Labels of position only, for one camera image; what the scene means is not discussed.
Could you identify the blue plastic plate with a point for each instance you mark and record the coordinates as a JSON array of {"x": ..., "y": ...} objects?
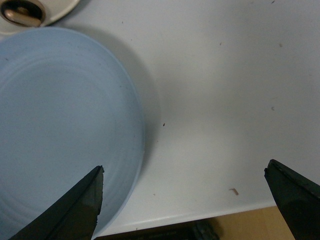
[{"x": 67, "y": 105}]

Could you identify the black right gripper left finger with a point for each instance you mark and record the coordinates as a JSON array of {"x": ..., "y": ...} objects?
[{"x": 74, "y": 216}]

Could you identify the cream two-slot toaster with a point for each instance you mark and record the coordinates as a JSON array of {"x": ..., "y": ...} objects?
[{"x": 21, "y": 15}]

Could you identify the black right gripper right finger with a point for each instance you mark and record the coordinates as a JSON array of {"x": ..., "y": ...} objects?
[{"x": 297, "y": 198}]

